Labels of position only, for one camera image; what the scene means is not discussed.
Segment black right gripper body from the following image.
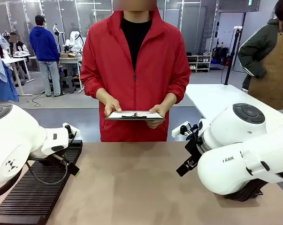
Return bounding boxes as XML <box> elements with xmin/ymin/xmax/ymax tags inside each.
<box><xmin>184</xmin><ymin>135</ymin><xmax>204</xmax><ymax>165</ymax></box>

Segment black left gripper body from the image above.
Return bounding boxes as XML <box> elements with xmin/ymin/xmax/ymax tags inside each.
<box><xmin>30</xmin><ymin>150</ymin><xmax>69</xmax><ymax>166</ymax></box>

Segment dark clipboard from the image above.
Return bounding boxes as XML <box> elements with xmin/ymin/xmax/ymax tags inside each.
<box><xmin>105</xmin><ymin>110</ymin><xmax>167</xmax><ymax>121</ymax></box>

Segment person's right forearm red sleeve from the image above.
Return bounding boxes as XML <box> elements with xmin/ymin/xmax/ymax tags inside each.
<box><xmin>83</xmin><ymin>85</ymin><xmax>114</xmax><ymax>106</ymax></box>

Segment person's left forearm red sleeve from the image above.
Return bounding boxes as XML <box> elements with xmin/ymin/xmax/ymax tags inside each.
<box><xmin>163</xmin><ymin>90</ymin><xmax>189</xmax><ymax>111</ymax></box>

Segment black slotted PCB rack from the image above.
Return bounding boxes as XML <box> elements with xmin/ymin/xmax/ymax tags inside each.
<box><xmin>0</xmin><ymin>140</ymin><xmax>83</xmax><ymax>225</ymax></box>

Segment person's left hand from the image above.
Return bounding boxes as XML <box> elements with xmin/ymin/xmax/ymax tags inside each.
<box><xmin>147</xmin><ymin>104</ymin><xmax>168</xmax><ymax>129</ymax></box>

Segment person's right hand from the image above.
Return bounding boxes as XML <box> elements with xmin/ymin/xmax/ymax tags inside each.
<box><xmin>104</xmin><ymin>97</ymin><xmax>122</xmax><ymax>117</ymax></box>

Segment white paper sheet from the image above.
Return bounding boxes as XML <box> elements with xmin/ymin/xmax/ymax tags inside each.
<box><xmin>107</xmin><ymin>111</ymin><xmax>163</xmax><ymax>119</ymax></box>

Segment black plastic tray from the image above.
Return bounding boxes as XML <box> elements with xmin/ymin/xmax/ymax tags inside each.
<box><xmin>224</xmin><ymin>179</ymin><xmax>264</xmax><ymax>202</ymax></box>

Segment black clipboard clip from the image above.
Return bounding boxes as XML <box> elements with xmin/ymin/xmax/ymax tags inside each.
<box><xmin>121</xmin><ymin>112</ymin><xmax>148</xmax><ymax>118</ymax></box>

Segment black step stool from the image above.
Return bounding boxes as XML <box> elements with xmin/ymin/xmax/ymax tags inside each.
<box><xmin>60</xmin><ymin>75</ymin><xmax>76</xmax><ymax>94</ymax></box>

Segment white shoe shelf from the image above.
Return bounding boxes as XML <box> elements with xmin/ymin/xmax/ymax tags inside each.
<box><xmin>187</xmin><ymin>54</ymin><xmax>212</xmax><ymax>73</ymax></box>

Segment person in light blue shirt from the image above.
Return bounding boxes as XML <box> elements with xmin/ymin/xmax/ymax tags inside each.
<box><xmin>0</xmin><ymin>25</ymin><xmax>20</xmax><ymax>103</ymax></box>

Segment black equipment cases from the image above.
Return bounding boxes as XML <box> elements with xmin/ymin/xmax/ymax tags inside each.
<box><xmin>213</xmin><ymin>45</ymin><xmax>231</xmax><ymax>66</ymax></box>

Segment white desk with box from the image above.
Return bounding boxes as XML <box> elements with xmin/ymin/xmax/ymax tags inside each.
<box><xmin>58</xmin><ymin>55</ymin><xmax>84</xmax><ymax>93</ymax></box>

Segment black stand with white top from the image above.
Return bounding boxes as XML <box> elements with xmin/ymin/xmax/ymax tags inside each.
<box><xmin>223</xmin><ymin>26</ymin><xmax>243</xmax><ymax>85</ymax></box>

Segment white desk with seated person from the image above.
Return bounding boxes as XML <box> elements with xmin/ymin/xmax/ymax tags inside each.
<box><xmin>1</xmin><ymin>54</ymin><xmax>35</xmax><ymax>97</ymax></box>

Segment person in brown apron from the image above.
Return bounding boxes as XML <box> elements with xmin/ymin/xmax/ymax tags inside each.
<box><xmin>237</xmin><ymin>0</ymin><xmax>283</xmax><ymax>111</ymax></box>

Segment person in blue hoodie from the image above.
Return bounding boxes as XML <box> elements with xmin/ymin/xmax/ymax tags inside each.
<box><xmin>29</xmin><ymin>15</ymin><xmax>62</xmax><ymax>98</ymax></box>

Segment person in red jacket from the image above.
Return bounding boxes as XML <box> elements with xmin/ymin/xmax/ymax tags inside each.
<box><xmin>80</xmin><ymin>0</ymin><xmax>191</xmax><ymax>143</ymax></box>

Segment seated person in varsity jacket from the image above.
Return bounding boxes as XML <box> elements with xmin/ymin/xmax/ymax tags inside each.
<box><xmin>8</xmin><ymin>32</ymin><xmax>31</xmax><ymax>80</ymax></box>

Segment black stand with white device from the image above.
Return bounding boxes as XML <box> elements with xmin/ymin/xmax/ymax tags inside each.
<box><xmin>53</xmin><ymin>23</ymin><xmax>62</xmax><ymax>53</ymax></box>

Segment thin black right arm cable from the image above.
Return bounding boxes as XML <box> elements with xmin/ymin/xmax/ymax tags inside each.
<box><xmin>185</xmin><ymin>123</ymin><xmax>201</xmax><ymax>146</ymax></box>

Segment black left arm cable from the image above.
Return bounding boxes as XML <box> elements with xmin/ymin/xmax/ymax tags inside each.
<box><xmin>25</xmin><ymin>157</ymin><xmax>69</xmax><ymax>186</ymax></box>

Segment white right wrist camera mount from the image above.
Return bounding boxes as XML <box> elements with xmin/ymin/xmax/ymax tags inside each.
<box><xmin>171</xmin><ymin>121</ymin><xmax>191</xmax><ymax>137</ymax></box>

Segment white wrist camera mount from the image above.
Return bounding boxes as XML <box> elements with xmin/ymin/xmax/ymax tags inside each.
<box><xmin>62</xmin><ymin>122</ymin><xmax>81</xmax><ymax>139</ymax></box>
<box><xmin>171</xmin><ymin>121</ymin><xmax>191</xmax><ymax>137</ymax></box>

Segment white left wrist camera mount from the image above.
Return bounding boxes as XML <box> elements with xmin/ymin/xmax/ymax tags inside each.
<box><xmin>62</xmin><ymin>122</ymin><xmax>81</xmax><ymax>139</ymax></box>

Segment black floor cable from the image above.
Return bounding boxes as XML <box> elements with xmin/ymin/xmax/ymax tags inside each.
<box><xmin>31</xmin><ymin>90</ymin><xmax>48</xmax><ymax>109</ymax></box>

